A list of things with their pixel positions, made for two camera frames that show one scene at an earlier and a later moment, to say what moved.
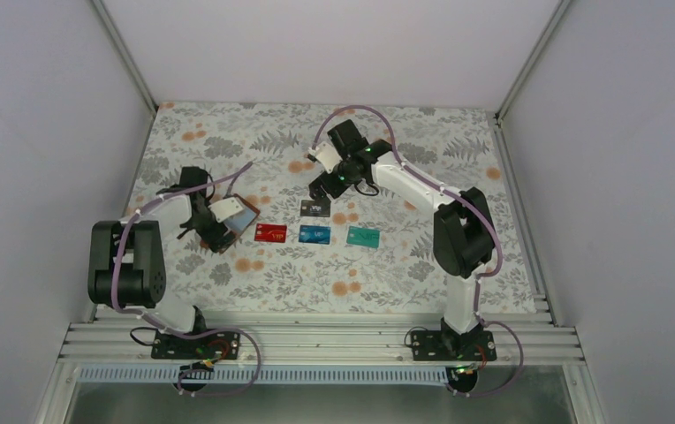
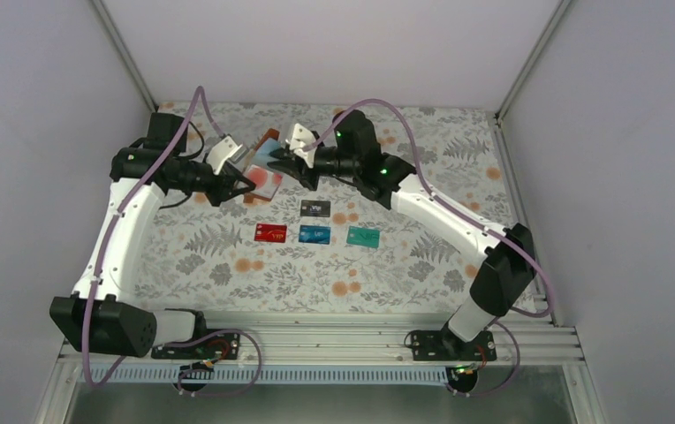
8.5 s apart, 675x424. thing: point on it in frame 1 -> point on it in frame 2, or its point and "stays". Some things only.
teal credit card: x=363 y=237 stays
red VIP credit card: x=270 y=232 stays
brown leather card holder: x=239 y=224 -> x=264 y=142
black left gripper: x=215 y=235 -> x=224 y=185
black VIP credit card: x=309 y=208 stays
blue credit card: x=314 y=234 stays
